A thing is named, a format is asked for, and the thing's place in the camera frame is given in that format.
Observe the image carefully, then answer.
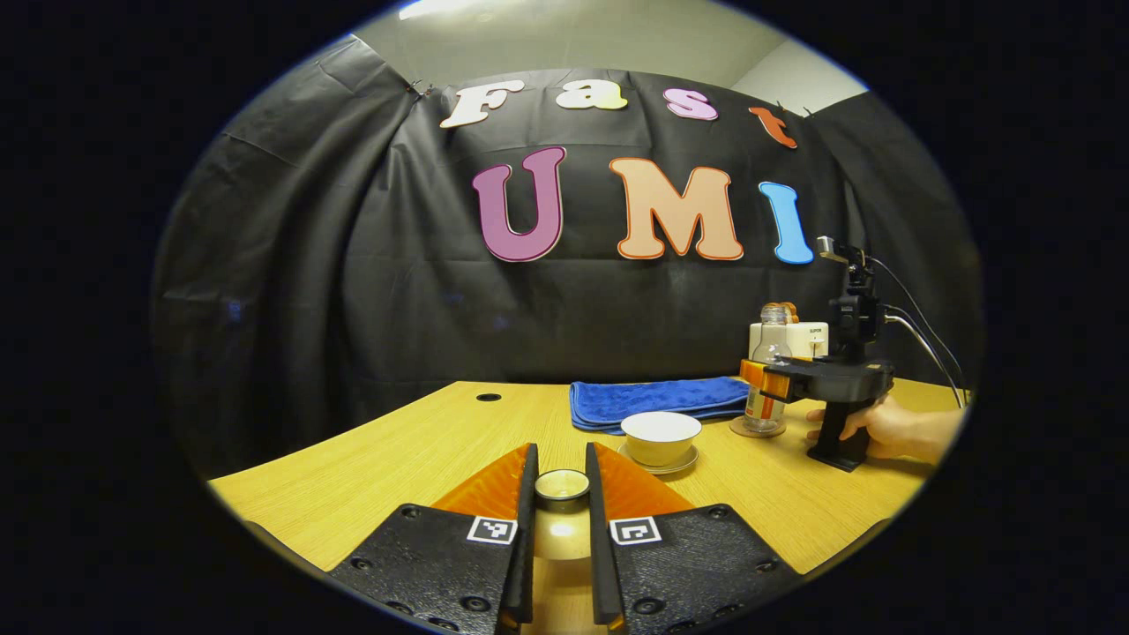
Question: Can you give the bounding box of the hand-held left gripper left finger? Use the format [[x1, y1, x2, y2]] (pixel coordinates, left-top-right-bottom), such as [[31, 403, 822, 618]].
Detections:
[[328, 443, 539, 635]]

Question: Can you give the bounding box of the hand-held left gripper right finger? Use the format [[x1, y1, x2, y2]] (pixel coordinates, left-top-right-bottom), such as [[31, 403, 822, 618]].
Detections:
[[585, 443, 804, 635]]

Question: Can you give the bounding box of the clear water bottle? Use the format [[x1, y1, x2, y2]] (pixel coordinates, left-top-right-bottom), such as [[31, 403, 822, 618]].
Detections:
[[743, 303, 792, 435]]

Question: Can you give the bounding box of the cream teacup lid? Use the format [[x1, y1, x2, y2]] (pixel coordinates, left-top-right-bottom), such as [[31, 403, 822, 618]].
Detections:
[[527, 468, 609, 635]]

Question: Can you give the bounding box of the cream teacup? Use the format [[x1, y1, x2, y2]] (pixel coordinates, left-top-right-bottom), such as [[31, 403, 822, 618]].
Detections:
[[620, 411, 704, 467]]

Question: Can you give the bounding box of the white toaster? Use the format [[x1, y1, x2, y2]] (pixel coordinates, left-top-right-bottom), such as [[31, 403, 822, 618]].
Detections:
[[749, 321, 830, 361]]

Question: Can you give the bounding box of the blue towel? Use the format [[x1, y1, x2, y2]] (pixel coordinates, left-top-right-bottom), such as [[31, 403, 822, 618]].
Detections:
[[569, 377, 752, 435]]

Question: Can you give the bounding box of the cream saucer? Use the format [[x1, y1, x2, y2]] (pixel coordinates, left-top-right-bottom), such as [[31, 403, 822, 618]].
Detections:
[[617, 444, 700, 476]]

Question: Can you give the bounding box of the black backdrop cloth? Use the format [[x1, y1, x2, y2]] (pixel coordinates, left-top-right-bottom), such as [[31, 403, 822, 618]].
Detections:
[[150, 35, 984, 482]]

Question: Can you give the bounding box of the grey cable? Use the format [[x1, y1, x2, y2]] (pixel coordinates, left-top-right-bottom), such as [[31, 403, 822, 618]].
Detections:
[[885, 314, 964, 408]]

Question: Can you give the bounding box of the black cable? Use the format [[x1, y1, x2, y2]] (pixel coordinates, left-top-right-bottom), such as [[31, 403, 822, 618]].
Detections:
[[869, 256, 971, 402]]

